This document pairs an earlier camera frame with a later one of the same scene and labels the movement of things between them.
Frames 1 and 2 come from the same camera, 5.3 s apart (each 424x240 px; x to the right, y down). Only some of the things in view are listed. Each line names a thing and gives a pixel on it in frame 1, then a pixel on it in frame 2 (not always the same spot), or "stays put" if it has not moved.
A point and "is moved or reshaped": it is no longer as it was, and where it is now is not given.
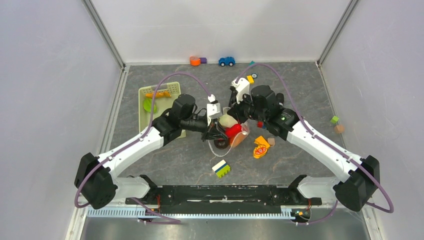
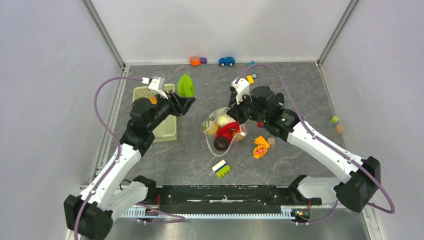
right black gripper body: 245,110 stays put
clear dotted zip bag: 235,134 stays put
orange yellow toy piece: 261,148 stays put
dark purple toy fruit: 221,143 stays put
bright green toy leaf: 147,105 is moved or reshaped
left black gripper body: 197,123 → 164,107
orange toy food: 164,94 is moved or reshaped
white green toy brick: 221,168 stays put
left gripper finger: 213,133 → 179,102
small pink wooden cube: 271,141 stays put
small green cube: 334,119 stays put
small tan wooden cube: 339,129 stays put
